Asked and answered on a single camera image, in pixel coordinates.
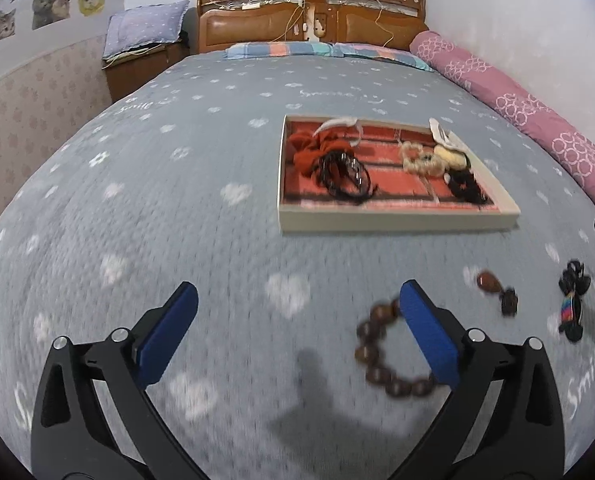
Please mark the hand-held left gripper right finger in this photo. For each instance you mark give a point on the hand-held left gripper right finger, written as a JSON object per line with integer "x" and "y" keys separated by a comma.
{"x": 430, "y": 335}

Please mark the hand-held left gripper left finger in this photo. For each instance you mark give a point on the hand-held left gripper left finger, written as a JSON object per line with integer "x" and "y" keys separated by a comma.
{"x": 170, "y": 332}

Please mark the large black claw clip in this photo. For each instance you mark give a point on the large black claw clip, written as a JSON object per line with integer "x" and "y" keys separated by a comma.
{"x": 575, "y": 277}

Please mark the brown wooden hair clip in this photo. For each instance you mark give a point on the brown wooden hair clip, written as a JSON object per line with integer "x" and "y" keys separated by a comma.
{"x": 487, "y": 280}

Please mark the multicoloured striped hair clip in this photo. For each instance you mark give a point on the multicoloured striped hair clip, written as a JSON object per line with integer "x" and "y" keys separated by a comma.
{"x": 569, "y": 310}

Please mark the beige jewelry tray red lining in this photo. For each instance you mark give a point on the beige jewelry tray red lining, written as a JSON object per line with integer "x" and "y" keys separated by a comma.
{"x": 377, "y": 220}

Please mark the black scrunchie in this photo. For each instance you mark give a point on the black scrunchie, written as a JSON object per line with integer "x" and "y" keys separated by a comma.
{"x": 465, "y": 185}

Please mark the cream scrunchie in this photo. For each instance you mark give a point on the cream scrunchie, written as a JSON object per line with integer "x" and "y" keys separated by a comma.
{"x": 417, "y": 165}

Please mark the yellow round hair accessory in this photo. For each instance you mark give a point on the yellow round hair accessory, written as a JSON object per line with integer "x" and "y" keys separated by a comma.
{"x": 450, "y": 156}

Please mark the pale green fabric hair accessory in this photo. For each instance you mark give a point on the pale green fabric hair accessory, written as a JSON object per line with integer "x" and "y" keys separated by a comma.
{"x": 442, "y": 132}

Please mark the red scrunchie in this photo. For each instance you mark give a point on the red scrunchie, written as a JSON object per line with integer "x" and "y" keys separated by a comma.
{"x": 305, "y": 152}

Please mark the grey patterned blanket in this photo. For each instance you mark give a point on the grey patterned blanket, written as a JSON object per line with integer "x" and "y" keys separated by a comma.
{"x": 177, "y": 210}

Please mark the pink patterned rolled quilt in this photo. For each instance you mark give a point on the pink patterned rolled quilt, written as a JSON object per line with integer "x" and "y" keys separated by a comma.
{"x": 517, "y": 105}

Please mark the wooden nightstand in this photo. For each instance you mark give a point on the wooden nightstand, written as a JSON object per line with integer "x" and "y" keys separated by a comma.
{"x": 137, "y": 75}

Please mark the plaid pillow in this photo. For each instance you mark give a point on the plaid pillow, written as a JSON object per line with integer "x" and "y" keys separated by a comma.
{"x": 287, "y": 50}

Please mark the lavender dotted pillow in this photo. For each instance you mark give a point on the lavender dotted pillow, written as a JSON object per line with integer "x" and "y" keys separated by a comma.
{"x": 145, "y": 27}

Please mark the wooden bed headboard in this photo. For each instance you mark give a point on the wooden bed headboard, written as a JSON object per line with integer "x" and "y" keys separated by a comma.
{"x": 247, "y": 25}

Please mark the grey cat pair wall sticker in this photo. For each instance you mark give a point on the grey cat pair wall sticker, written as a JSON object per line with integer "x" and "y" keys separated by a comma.
{"x": 50, "y": 7}

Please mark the tabby kitten wall sticker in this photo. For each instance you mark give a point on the tabby kitten wall sticker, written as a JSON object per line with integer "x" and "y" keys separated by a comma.
{"x": 5, "y": 25}

